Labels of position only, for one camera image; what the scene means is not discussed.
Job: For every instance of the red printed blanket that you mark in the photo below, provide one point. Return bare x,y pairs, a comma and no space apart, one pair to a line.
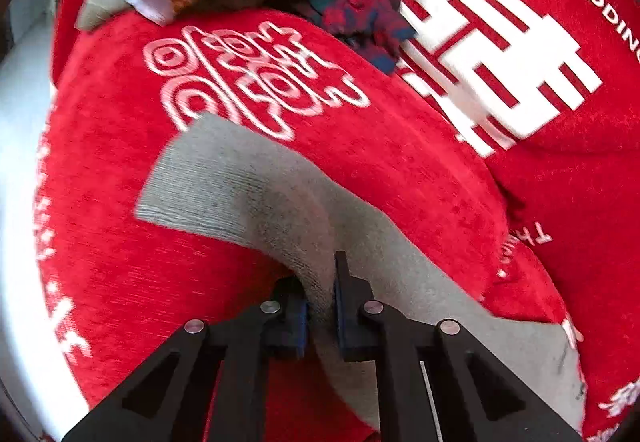
400,162

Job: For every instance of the red blue plaid cloth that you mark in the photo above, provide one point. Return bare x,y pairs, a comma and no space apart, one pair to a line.
367,17

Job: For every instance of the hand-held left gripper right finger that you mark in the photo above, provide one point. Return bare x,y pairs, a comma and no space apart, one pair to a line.
342,317

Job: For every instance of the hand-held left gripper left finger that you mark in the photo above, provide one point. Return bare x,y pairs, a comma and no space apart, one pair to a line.
299,322

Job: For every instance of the grey sock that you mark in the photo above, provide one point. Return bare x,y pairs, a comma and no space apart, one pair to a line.
240,192

